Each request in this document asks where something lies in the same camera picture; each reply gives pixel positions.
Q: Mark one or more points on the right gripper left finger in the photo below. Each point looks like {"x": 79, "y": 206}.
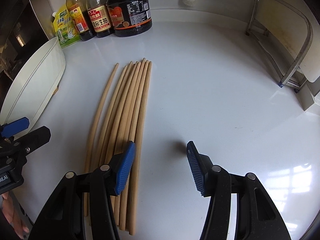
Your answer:
{"x": 62, "y": 216}

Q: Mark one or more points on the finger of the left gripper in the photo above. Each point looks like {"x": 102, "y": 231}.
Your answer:
{"x": 32, "y": 141}
{"x": 11, "y": 129}

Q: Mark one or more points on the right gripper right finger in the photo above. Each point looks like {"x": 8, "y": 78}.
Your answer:
{"x": 257, "y": 216}

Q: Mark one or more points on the left human hand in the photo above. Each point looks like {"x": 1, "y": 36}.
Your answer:
{"x": 12, "y": 216}

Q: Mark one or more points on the white plastic basin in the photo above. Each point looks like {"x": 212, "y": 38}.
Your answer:
{"x": 34, "y": 85}

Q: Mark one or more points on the stainless steel range hood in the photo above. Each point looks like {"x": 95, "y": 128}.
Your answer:
{"x": 23, "y": 31}

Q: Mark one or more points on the yellow green seasoning pouch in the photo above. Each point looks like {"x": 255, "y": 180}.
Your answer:
{"x": 64, "y": 27}

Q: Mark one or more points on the yellow cap vinegar bottle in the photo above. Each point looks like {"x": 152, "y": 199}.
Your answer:
{"x": 80, "y": 17}

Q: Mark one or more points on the metal cutting board rack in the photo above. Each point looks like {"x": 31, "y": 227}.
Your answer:
{"x": 286, "y": 67}

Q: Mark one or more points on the soy sauce bottle brown label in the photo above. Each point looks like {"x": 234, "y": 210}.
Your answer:
{"x": 99, "y": 16}

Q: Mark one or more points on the large dark soy sauce jug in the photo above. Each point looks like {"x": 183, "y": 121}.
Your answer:
{"x": 129, "y": 17}

